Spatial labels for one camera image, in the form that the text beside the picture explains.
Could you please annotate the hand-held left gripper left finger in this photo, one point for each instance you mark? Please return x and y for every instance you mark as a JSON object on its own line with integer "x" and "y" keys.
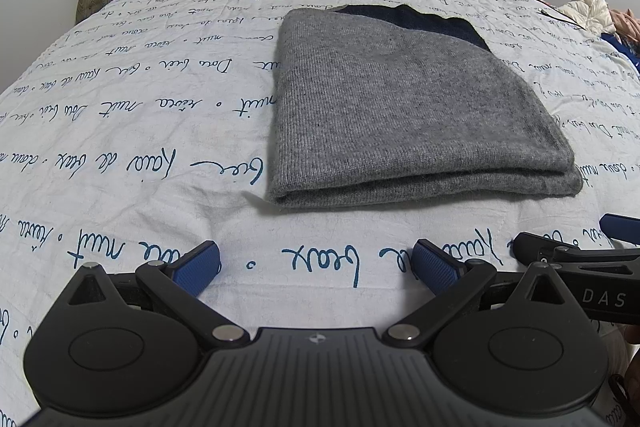
{"x": 196, "y": 264}

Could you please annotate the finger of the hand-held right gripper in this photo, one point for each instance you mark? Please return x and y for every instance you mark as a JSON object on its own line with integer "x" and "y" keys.
{"x": 550, "y": 246}
{"x": 621, "y": 226}

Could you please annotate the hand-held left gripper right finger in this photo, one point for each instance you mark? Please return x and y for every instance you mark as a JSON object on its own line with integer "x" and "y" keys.
{"x": 435, "y": 267}

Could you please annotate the grey sweater with navy sleeves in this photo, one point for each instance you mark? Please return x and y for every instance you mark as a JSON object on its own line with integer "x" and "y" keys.
{"x": 400, "y": 107}

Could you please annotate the white printed quilt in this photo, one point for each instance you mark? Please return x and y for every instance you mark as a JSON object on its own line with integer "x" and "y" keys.
{"x": 150, "y": 107}

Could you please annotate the blue garment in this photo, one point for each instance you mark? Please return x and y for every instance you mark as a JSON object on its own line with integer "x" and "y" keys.
{"x": 625, "y": 49}

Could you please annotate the pink cloth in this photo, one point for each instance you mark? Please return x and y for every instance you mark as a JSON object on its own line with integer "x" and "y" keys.
{"x": 625, "y": 23}

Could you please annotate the white puffer jacket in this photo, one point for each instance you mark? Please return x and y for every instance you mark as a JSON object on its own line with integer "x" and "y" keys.
{"x": 587, "y": 7}

